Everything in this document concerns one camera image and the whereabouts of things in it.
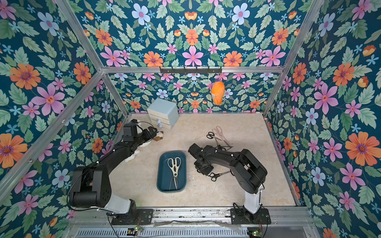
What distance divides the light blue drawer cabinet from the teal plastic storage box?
24 centimetres

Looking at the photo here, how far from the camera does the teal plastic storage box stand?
0.83 meters

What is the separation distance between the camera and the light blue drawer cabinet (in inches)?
40.7
